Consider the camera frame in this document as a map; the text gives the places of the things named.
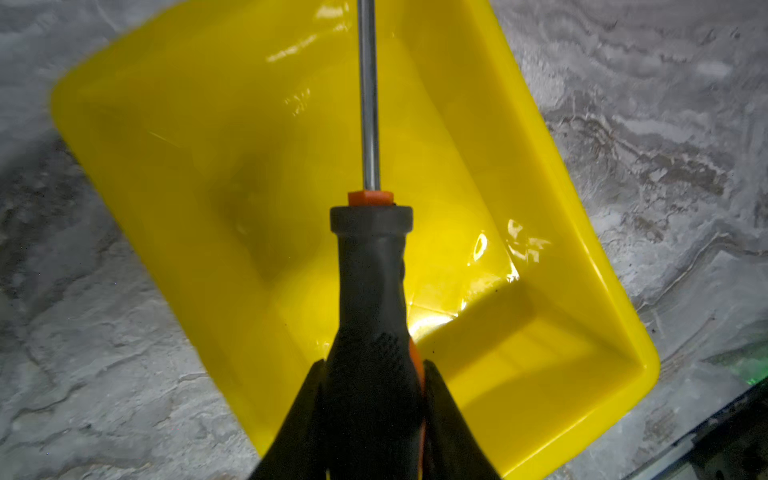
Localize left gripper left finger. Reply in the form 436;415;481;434
248;360;327;480

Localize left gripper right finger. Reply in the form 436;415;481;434
422;360;500;480

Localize black orange screwdriver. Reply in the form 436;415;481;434
323;1;423;479

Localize yellow plastic bin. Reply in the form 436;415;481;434
51;1;660;479

